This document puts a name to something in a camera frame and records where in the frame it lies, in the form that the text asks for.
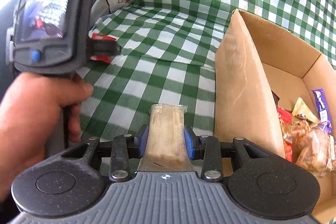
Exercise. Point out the purple snack bar wrapper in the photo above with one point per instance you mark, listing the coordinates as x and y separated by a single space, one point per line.
323 110

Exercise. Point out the clear bag of biscuits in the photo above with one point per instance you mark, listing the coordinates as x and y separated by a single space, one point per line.
313 148

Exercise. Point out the beige rice cracker bar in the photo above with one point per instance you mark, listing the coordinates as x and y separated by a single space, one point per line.
166 147

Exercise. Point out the yellow snack packet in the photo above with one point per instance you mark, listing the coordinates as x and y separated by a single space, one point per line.
302 111

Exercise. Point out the red chips bag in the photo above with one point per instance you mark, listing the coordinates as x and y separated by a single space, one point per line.
285 120

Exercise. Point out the red snack packet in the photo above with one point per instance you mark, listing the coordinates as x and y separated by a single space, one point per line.
105 48

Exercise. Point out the green white checkered cloth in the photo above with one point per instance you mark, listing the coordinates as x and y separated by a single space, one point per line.
168 56

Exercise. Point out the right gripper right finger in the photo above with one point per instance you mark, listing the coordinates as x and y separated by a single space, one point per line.
212 151

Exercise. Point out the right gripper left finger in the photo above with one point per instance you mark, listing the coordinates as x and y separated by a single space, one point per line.
120 150

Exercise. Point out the person left hand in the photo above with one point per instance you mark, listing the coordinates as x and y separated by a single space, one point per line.
30 111

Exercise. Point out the brown cardboard box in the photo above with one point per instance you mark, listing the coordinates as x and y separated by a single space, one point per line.
255 58

